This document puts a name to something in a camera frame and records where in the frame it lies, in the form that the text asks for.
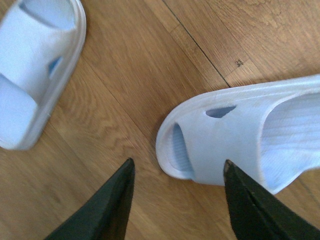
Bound light blue slipper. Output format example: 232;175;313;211
155;75;320;194
0;0;87;150

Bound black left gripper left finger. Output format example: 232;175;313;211
46;158;135;240

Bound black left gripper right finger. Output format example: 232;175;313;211
224;159;320;240

